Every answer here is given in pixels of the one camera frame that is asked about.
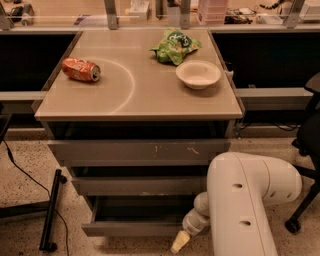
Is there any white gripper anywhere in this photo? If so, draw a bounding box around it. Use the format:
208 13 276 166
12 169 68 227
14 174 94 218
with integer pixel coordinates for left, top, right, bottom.
171 209 210 254

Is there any grey bottom drawer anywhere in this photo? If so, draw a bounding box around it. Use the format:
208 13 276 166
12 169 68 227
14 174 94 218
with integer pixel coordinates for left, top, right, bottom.
82 195 195 237

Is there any grey drawer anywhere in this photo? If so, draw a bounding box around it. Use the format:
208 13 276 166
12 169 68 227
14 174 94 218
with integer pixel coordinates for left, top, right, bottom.
48 139 230 167
82 195 195 237
72 176 206 196

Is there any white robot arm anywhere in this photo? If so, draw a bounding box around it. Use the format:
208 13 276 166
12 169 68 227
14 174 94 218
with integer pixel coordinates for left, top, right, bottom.
171 152 302 256

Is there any grey middle drawer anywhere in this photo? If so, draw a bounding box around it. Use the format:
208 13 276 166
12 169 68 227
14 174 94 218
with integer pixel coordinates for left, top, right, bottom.
72 176 206 196

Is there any grey top drawer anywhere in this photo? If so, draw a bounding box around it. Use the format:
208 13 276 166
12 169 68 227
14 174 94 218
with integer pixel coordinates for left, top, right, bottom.
48 139 230 167

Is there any grey drawer cabinet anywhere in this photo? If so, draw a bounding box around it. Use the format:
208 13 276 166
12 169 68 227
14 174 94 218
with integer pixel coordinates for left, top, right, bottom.
31 28 245 201

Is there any pink plastic drawer box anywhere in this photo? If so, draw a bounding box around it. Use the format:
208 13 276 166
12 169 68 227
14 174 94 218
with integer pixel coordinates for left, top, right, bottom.
197 0 229 25

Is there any black metal stand base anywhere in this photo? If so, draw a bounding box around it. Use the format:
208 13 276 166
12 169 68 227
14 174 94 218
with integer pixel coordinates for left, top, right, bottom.
0 169 67 252

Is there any black office chair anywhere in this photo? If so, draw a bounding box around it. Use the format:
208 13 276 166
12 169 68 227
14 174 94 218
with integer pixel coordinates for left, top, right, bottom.
285 73 320 234

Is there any white paper bowl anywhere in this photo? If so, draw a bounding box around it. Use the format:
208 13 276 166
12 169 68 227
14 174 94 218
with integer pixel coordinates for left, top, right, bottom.
176 60 221 90

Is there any green chip bag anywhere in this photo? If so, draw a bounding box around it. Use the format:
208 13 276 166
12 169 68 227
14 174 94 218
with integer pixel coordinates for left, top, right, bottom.
151 28 201 66

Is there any crushed orange soda can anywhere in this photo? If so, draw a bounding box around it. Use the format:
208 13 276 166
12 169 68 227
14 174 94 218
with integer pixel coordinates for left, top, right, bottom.
62 57 101 82

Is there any black floor cable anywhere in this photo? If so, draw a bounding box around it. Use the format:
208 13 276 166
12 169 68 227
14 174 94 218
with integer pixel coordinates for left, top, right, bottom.
2 139 71 256

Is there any grey metal frame post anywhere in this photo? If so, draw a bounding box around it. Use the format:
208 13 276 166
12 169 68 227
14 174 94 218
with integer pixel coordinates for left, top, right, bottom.
180 0 191 29
283 0 305 29
104 0 118 30

